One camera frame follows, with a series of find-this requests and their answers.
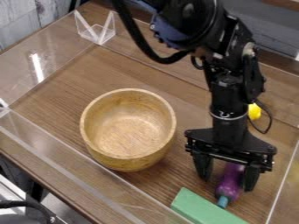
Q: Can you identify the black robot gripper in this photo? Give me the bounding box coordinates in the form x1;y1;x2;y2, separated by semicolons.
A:
185;116;277;192

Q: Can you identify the purple toy eggplant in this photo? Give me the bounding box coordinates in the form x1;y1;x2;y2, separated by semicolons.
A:
215;163;245;208

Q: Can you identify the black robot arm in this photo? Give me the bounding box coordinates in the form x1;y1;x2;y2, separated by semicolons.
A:
111;0;277;192

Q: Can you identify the brown wooden bowl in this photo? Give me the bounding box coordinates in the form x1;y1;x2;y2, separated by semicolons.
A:
79;88;178;172

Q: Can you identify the green rectangular block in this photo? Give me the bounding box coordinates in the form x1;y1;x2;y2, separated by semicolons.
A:
171;187;249;224

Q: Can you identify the yellow lemon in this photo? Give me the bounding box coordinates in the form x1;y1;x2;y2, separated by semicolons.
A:
247;103;262;121

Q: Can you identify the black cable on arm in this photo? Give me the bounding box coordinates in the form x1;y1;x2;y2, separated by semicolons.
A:
247;99;275;135

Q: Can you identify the clear acrylic corner bracket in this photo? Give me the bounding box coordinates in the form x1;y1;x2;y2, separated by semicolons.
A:
74;10;117;46

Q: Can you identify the black cable lower left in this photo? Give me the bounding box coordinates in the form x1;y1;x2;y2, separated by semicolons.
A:
0;199;57;224

